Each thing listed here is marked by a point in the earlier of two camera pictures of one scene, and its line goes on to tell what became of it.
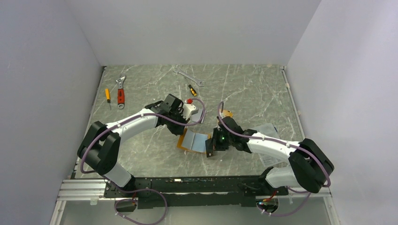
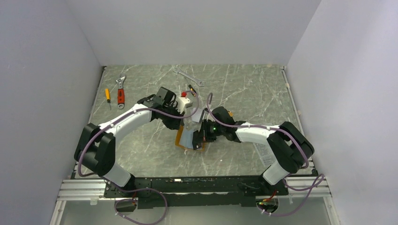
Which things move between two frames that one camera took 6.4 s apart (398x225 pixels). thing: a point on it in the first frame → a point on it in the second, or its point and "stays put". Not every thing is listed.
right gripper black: (214, 145) → (203, 136)
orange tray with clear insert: (193, 141) stays put
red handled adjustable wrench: (121, 99) stays put
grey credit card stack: (196, 117) stays put
